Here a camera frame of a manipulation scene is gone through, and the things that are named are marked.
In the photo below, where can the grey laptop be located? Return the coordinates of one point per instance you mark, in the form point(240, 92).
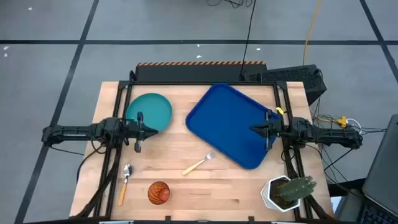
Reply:
point(384, 165)

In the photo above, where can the green cactus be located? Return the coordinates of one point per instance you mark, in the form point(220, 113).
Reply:
point(295, 188)

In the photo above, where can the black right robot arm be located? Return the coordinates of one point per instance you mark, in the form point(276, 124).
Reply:
point(335, 137)

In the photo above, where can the blue plastic tray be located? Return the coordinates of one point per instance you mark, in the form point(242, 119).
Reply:
point(224, 121)

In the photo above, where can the black box with hazard stripe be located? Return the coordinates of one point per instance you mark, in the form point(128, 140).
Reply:
point(192, 73)

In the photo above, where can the teal round plate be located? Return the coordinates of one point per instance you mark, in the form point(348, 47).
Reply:
point(155, 109)

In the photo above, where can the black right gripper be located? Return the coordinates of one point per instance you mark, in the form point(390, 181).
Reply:
point(275, 129)

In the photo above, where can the white hexagonal plant pot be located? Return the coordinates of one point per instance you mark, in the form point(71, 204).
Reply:
point(265, 193)

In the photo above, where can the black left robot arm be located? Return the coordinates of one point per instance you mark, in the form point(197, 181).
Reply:
point(77, 132)

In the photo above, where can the yellow plug adapter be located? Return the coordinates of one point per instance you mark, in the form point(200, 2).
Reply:
point(342, 122)

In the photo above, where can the orange faceted plastic cup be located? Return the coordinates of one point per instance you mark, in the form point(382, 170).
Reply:
point(158, 193)

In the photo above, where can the black perforated computer case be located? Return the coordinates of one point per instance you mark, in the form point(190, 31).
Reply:
point(295, 77)

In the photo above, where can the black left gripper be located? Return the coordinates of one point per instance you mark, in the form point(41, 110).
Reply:
point(135, 130)

